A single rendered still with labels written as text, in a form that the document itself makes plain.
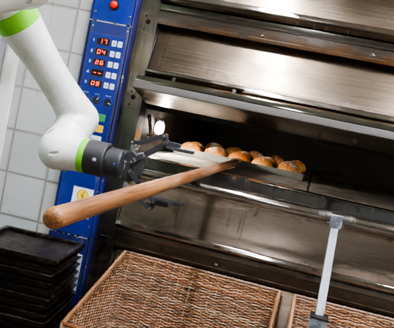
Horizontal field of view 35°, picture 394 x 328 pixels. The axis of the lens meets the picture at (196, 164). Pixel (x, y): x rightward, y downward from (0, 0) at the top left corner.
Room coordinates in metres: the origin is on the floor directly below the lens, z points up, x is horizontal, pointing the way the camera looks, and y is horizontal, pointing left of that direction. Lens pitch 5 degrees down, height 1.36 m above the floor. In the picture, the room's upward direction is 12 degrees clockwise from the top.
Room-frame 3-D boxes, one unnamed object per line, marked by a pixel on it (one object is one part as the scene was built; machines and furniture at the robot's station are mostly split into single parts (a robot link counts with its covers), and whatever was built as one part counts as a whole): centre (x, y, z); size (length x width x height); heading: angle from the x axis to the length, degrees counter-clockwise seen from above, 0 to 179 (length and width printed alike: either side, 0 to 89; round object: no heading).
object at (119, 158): (1.61, 0.18, 1.19); 0.09 x 0.07 x 0.08; 79
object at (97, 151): (1.63, 0.25, 1.19); 0.12 x 0.06 x 0.09; 169
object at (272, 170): (2.74, -0.20, 1.20); 0.55 x 0.36 x 0.03; 79
